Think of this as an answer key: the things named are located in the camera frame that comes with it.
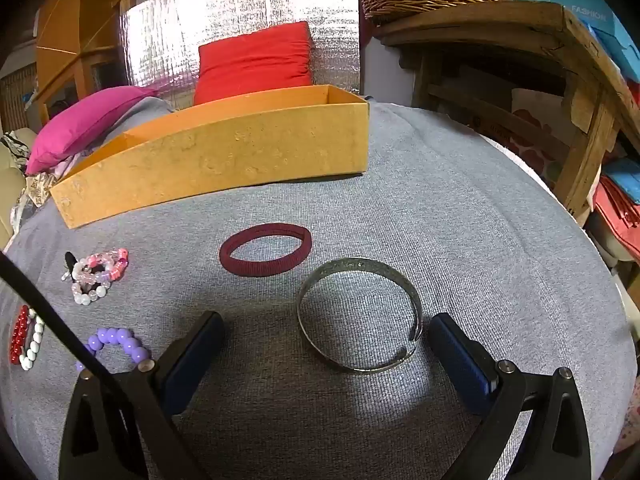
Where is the floral cushion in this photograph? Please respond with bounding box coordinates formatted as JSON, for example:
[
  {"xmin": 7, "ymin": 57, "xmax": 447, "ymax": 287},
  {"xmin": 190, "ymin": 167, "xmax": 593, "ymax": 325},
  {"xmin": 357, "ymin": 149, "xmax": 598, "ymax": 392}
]
[{"xmin": 510, "ymin": 87, "xmax": 581, "ymax": 193}]

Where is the wooden cabinet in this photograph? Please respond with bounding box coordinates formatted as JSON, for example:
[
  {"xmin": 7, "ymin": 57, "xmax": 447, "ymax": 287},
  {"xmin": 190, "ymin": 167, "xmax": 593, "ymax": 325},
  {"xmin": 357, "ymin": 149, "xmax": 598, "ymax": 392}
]
[{"xmin": 34, "ymin": 0, "xmax": 173, "ymax": 126}]

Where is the pink clear bead bracelet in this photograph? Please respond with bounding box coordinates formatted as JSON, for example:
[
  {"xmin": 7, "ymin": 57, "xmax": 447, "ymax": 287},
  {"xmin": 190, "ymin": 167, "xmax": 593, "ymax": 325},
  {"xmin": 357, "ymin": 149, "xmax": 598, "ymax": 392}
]
[{"xmin": 75, "ymin": 248, "xmax": 129, "ymax": 284}]

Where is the magenta cushion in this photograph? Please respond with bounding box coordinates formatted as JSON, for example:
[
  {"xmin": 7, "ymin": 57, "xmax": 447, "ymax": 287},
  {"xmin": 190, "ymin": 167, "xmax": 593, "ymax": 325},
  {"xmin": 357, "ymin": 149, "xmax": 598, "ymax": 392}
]
[{"xmin": 26, "ymin": 86, "xmax": 160, "ymax": 176}]

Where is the blue folded item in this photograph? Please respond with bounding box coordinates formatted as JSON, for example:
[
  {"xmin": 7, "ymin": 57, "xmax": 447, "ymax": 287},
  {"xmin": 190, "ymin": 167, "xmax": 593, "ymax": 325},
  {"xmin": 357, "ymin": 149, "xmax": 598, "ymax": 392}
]
[{"xmin": 601, "ymin": 157, "xmax": 640, "ymax": 202}]

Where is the patterned shiny cloth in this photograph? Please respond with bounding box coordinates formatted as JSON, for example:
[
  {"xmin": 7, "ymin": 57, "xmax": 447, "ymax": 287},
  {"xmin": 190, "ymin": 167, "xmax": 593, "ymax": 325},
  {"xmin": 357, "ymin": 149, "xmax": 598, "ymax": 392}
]
[{"xmin": 0, "ymin": 129, "xmax": 56, "ymax": 233}]

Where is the white pink bead bracelet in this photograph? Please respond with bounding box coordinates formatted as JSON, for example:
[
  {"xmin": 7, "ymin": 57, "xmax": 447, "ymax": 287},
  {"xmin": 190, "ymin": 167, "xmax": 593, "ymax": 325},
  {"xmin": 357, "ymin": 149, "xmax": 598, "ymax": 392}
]
[{"xmin": 71, "ymin": 280, "xmax": 113, "ymax": 307}]

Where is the maroon elastic hair tie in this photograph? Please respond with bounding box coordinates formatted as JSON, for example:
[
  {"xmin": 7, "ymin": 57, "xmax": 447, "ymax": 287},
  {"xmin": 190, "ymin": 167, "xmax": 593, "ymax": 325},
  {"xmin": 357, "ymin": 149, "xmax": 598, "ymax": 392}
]
[{"xmin": 219, "ymin": 223, "xmax": 313, "ymax": 278}]

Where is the purple bead bracelet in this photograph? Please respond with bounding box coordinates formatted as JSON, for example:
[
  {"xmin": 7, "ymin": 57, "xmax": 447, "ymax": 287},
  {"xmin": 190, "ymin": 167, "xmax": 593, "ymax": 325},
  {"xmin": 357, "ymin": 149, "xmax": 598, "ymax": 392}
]
[{"xmin": 75, "ymin": 327, "xmax": 156, "ymax": 372}]

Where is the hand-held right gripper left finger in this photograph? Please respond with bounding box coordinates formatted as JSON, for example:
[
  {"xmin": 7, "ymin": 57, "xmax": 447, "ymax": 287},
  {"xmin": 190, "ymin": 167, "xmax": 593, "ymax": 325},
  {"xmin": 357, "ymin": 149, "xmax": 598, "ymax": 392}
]
[{"xmin": 59, "ymin": 311, "xmax": 226, "ymax": 480}]

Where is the red cushion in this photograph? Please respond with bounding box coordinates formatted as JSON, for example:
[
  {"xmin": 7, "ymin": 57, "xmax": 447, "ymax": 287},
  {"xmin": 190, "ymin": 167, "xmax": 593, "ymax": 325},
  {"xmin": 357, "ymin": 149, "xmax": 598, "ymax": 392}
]
[{"xmin": 192, "ymin": 21, "xmax": 315, "ymax": 107}]

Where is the yellow cardboard box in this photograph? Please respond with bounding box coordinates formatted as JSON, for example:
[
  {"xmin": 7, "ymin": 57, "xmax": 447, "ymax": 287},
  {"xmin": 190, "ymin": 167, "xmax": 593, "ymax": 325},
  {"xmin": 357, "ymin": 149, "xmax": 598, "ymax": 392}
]
[{"xmin": 50, "ymin": 85, "xmax": 371, "ymax": 230}]

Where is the silver foil insulation sheet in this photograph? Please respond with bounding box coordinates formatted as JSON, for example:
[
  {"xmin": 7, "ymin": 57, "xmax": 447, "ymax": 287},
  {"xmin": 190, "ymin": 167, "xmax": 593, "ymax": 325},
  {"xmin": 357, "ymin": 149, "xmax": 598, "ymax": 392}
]
[{"xmin": 118, "ymin": 0, "xmax": 362, "ymax": 103}]

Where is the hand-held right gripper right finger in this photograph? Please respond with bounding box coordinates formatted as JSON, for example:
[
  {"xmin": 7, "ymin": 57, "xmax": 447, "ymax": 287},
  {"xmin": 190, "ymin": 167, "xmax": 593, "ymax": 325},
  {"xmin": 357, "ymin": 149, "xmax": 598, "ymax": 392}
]
[{"xmin": 429, "ymin": 312, "xmax": 592, "ymax": 480}]

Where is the black hair tie with charm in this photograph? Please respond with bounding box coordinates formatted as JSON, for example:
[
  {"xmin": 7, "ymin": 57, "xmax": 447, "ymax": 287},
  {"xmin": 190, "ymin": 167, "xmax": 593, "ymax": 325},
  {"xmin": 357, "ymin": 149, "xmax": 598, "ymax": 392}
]
[{"xmin": 61, "ymin": 252, "xmax": 83, "ymax": 282}]

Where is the wooden table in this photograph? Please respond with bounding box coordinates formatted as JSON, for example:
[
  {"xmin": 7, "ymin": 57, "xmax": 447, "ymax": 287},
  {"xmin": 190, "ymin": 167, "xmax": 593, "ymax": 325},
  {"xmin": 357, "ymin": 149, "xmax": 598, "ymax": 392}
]
[{"xmin": 372, "ymin": 1, "xmax": 640, "ymax": 221}]

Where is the red bag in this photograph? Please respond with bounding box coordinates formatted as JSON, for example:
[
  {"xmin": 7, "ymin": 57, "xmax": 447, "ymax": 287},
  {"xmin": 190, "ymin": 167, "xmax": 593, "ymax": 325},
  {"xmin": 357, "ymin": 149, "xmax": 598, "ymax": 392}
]
[{"xmin": 592, "ymin": 174, "xmax": 640, "ymax": 263}]

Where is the red bead bracelet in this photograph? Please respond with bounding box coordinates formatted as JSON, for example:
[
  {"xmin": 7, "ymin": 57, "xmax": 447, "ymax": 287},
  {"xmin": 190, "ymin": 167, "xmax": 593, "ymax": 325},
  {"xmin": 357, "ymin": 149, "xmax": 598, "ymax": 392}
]
[{"xmin": 8, "ymin": 305, "xmax": 30, "ymax": 366}]

